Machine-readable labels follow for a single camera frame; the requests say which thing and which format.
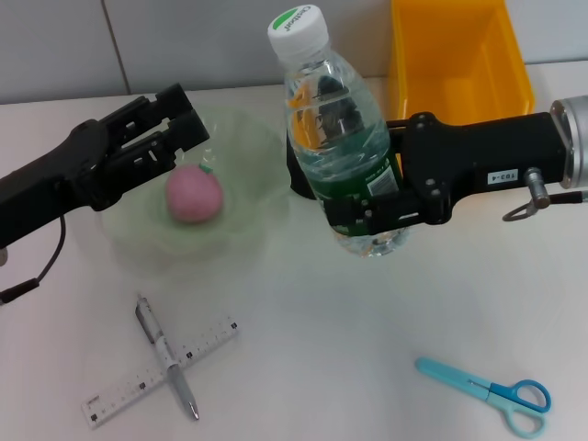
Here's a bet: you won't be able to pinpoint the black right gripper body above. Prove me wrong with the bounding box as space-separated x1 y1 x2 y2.
398 111 574 226

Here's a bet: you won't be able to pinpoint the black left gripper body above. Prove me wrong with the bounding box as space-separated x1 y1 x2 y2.
0 119 135 250

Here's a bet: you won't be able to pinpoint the pink peach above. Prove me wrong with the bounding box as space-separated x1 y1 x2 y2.
164 164 226 224

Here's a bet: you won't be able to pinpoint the clear water bottle green label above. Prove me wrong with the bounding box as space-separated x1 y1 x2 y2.
267 4 413 258

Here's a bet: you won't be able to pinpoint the green glass fruit plate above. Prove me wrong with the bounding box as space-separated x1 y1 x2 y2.
94 106 294 261

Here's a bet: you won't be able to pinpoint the black mesh pen holder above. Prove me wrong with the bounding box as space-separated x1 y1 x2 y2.
285 137 318 201

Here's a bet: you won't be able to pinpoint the blue scissors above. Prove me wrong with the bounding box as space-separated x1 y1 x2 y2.
415 356 552 437

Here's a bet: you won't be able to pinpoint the grey ballpoint pen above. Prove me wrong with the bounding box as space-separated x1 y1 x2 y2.
132 291 201 422

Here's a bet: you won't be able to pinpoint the white plastic ruler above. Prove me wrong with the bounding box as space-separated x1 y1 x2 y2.
81 313 241 429

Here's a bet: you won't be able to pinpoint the yellow plastic bin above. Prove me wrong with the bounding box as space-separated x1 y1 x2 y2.
388 0 537 128

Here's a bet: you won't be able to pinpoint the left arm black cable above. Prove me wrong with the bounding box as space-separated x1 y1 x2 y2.
0 215 68 307

